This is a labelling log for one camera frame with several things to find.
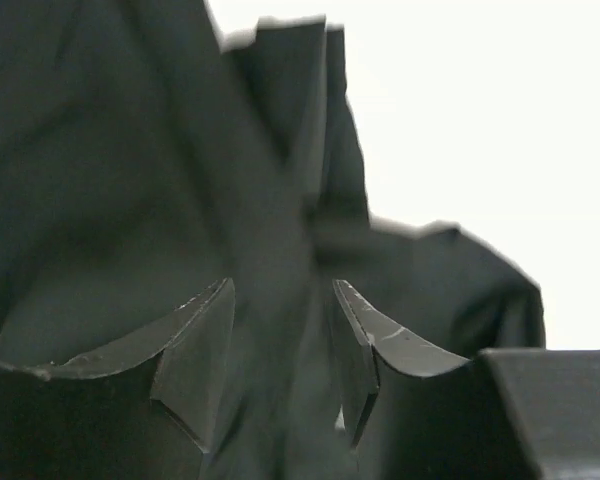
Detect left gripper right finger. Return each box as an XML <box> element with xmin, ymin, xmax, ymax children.
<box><xmin>331</xmin><ymin>281</ymin><xmax>600</xmax><ymax>479</ymax></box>

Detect black trousers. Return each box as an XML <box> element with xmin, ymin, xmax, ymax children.
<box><xmin>0</xmin><ymin>1</ymin><xmax>544</xmax><ymax>479</ymax></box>

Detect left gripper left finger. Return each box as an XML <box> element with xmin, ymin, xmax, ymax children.
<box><xmin>0</xmin><ymin>279</ymin><xmax>235</xmax><ymax>479</ymax></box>

